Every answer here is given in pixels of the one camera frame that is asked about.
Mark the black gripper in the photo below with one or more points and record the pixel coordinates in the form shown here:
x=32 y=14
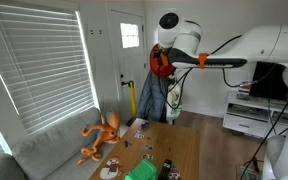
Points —
x=158 y=56

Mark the orange sequin hat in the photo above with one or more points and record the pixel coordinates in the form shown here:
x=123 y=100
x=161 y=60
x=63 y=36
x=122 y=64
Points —
x=160 y=71

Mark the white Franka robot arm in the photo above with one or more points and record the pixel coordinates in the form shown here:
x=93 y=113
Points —
x=267 y=43

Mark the white door with window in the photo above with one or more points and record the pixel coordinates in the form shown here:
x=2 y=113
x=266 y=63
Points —
x=130 y=66

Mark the dark grey jacket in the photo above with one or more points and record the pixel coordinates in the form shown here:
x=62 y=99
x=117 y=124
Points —
x=152 y=96

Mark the beige tote bag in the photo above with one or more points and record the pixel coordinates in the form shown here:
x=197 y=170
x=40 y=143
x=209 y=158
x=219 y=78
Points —
x=176 y=100

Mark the small blue toy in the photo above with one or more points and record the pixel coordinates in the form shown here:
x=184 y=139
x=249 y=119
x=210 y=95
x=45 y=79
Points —
x=144 y=125

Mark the small white sticker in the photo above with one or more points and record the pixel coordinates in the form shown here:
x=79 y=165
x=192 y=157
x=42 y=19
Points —
x=139 y=134

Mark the orange octopus plush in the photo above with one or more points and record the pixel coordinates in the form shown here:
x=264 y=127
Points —
x=107 y=131

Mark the small dark sticker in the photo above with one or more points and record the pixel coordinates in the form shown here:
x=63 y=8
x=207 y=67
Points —
x=127 y=144

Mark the white TV stand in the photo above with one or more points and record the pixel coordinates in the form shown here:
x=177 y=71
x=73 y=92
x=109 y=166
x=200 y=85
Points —
x=244 y=123

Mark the black remote control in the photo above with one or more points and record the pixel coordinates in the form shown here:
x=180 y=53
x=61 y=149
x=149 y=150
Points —
x=165 y=168

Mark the black television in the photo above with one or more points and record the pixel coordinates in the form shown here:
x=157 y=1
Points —
x=270 y=83

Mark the wide white window blind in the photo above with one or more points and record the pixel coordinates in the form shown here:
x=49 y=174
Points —
x=40 y=66

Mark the red teal christmas sticker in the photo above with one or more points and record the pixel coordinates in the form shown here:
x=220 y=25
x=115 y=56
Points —
x=174 y=173

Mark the snowman sticker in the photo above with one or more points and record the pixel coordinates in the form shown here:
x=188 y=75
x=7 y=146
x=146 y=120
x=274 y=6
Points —
x=110 y=168

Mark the grey sofa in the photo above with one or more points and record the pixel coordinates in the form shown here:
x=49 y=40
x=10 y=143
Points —
x=50 y=146

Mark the wall light switch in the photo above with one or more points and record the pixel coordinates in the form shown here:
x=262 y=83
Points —
x=91 y=31
x=100 y=31

